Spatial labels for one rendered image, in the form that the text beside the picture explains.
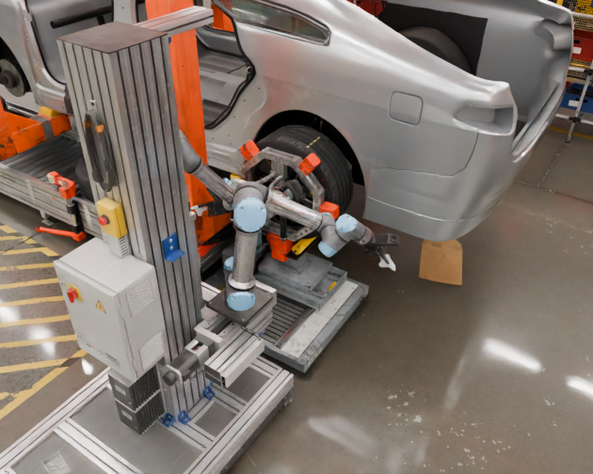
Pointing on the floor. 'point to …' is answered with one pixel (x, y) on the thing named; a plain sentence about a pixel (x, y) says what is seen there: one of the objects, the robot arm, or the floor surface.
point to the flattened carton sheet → (441, 261)
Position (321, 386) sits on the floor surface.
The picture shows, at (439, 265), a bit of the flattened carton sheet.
